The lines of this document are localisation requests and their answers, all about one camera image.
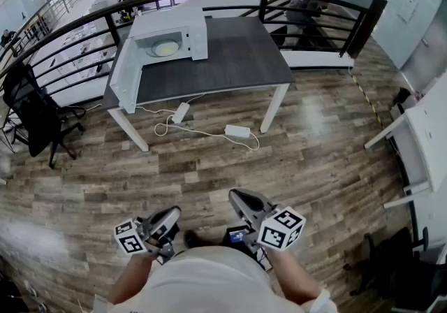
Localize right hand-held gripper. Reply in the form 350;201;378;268
228;188;307;254

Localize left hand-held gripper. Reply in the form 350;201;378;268
114;206;182;265

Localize white plate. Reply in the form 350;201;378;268
152;40;181;57

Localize white microwave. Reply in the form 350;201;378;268
109;10;210;115

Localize person's left forearm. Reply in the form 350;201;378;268
108;250;159;305

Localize person's right forearm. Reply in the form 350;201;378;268
267;247;322;305

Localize black chest device with screen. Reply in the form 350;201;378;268
225;224;261;246

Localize person's dark legs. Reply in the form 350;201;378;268
183;229;204;249

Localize white power strip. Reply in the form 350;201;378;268
224;124;251;138
172;102;191;124

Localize person's white shirt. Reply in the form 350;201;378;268
92;245;339;313

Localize dark grey table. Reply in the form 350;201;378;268
103;16;297;152

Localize black office chair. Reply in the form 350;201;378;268
344;226;447;305
2;63;87;169

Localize white shelf rack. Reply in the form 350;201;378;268
365;73;447;210

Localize black bag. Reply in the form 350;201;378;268
393;87;413;106

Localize white power cable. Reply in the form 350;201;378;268
134;93;261;152

